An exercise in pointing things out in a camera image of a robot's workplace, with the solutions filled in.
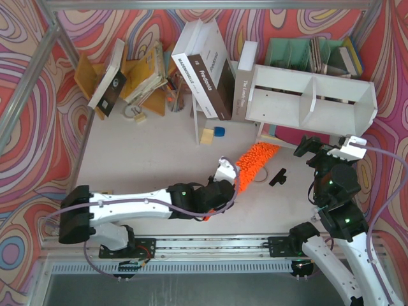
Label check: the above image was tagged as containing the orange microfiber duster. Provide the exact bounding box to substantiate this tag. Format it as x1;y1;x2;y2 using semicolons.
201;142;280;221

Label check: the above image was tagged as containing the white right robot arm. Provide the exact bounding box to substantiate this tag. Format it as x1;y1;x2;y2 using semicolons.
289;135;407;305

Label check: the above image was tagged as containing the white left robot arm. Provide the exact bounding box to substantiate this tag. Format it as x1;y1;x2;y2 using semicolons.
59;180;236;252

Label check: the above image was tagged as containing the white wooden bookshelf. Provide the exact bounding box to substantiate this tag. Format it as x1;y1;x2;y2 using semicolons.
245;65;378;149

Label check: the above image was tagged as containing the magenta folder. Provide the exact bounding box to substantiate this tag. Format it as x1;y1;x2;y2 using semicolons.
275;126;330;147

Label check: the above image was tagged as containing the white glue tube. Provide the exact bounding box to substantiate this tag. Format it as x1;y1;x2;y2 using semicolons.
310;207;321;222

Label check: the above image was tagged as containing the black binder clip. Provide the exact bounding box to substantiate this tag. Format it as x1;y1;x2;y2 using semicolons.
268;168;287;187

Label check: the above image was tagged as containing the yellow sticky note pad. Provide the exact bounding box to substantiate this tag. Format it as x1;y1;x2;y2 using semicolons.
200;128;214;145

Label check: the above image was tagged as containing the blue small cube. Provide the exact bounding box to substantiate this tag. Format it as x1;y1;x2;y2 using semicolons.
214;126;226;137

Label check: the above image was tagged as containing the teal file organizer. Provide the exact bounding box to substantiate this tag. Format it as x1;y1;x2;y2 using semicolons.
264;37;364;78

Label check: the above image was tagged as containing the clear pen cup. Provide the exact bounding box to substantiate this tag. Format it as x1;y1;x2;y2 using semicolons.
166;89;185;113

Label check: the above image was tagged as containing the grey upright book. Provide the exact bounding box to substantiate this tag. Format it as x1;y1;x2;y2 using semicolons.
232;41;259;122

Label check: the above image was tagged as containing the large white brown book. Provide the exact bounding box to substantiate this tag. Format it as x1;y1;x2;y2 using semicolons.
171;19;235;120

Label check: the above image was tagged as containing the white black leaning book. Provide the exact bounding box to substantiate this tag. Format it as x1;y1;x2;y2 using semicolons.
88;38;126;117

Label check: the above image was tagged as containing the wooden book stand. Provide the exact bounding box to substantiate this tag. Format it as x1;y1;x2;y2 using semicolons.
74;39;167;117

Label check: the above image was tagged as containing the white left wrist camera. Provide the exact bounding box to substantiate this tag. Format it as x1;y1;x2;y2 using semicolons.
213;156;239;185

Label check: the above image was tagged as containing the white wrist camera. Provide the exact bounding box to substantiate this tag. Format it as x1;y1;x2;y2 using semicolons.
213;156;239;185
327;136;367;161

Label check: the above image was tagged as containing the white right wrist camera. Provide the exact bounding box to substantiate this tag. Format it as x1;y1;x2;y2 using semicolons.
327;136;367;161

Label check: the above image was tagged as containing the clear tape ring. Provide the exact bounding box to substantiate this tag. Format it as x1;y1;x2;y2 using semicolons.
253;167;269;185

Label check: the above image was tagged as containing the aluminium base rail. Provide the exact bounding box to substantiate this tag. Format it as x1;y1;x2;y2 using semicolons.
41;234;354;261

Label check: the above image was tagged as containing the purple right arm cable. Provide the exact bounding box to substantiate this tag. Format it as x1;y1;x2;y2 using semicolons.
350;143;408;306

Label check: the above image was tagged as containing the tape ring with clip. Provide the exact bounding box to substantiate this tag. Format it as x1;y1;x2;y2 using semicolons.
122;104;147;124

